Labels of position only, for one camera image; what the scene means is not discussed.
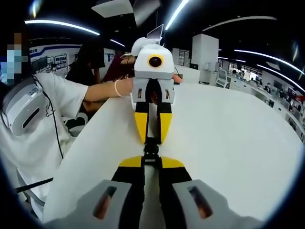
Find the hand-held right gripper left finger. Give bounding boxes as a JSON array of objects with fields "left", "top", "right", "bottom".
[{"left": 44, "top": 155, "right": 146, "bottom": 229}]

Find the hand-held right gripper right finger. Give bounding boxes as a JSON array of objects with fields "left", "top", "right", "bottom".
[{"left": 159, "top": 156, "right": 265, "bottom": 229}]

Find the person's left hand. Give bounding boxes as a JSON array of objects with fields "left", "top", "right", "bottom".
[{"left": 120, "top": 78, "right": 135, "bottom": 94}]

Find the silver laptop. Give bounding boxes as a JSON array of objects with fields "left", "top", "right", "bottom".
[{"left": 146, "top": 23, "right": 165, "bottom": 46}]

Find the hanging dark screen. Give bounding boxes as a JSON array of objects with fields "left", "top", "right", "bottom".
[{"left": 132, "top": 0, "right": 163, "bottom": 26}]

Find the long ceiling light strip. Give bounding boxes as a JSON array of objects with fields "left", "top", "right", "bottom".
[{"left": 164, "top": 0, "right": 190, "bottom": 31}]

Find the black and white object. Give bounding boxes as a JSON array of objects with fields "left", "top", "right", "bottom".
[{"left": 63, "top": 112, "right": 89, "bottom": 132}]

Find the white mesh office chair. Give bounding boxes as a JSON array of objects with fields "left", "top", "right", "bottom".
[{"left": 215, "top": 68, "right": 229, "bottom": 88}]

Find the ceiling air conditioner unit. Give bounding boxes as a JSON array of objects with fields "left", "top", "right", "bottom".
[{"left": 91, "top": 0, "right": 134, "bottom": 18}]

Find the curved ceiling light strip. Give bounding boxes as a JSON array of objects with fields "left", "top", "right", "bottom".
[
  {"left": 23, "top": 19, "right": 101, "bottom": 36},
  {"left": 233, "top": 49, "right": 305, "bottom": 73}
]

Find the person in white shirt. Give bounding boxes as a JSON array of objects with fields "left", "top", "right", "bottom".
[{"left": 0, "top": 73, "right": 89, "bottom": 217}]

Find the dark desk monitor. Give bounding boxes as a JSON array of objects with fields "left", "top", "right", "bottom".
[{"left": 30, "top": 56, "right": 49, "bottom": 70}]

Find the white chest device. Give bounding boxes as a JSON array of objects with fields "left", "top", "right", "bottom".
[{"left": 4, "top": 78, "right": 46, "bottom": 137}]

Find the white bead bracelet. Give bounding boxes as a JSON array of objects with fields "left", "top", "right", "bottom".
[{"left": 114, "top": 79, "right": 123, "bottom": 97}]

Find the black device cable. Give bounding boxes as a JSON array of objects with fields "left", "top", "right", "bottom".
[{"left": 32, "top": 73, "right": 65, "bottom": 160}]

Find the black strap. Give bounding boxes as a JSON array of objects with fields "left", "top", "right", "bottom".
[{"left": 14, "top": 177, "right": 54, "bottom": 194}]

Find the wall poster board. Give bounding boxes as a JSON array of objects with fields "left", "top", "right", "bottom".
[{"left": 28, "top": 43, "right": 82, "bottom": 75}]

